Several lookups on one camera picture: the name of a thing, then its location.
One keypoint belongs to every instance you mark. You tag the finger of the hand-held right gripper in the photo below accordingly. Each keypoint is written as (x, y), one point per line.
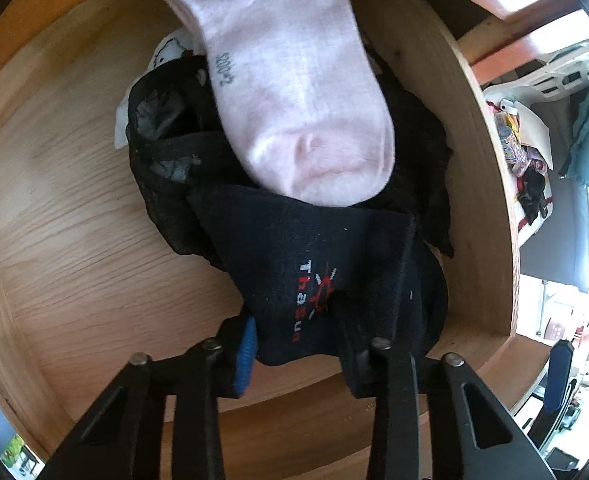
(559, 370)

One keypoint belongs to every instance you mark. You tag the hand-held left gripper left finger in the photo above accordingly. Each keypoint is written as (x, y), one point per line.
(247, 355)

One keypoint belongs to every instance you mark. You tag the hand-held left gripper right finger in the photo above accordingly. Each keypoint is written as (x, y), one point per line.
(362, 370)

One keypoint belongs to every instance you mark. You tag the black sock with red print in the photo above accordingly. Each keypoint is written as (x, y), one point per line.
(284, 250)

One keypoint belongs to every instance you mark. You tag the black sheer stocking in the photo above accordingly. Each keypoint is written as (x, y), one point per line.
(164, 200)

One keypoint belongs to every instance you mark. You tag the wooden nightstand drawer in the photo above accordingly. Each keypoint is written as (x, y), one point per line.
(74, 210)

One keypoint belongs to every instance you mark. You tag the light pink sock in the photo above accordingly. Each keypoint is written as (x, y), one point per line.
(284, 85)

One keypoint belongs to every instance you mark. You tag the white red-striped towel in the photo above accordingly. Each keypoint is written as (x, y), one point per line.
(542, 232)

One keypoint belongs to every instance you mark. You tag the cream cloth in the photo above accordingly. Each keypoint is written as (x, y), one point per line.
(537, 130)

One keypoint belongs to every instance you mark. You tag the white lattice rack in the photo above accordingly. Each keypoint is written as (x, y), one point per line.
(524, 80)

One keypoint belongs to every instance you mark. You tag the white cat print sock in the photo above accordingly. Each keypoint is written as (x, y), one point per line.
(167, 55)

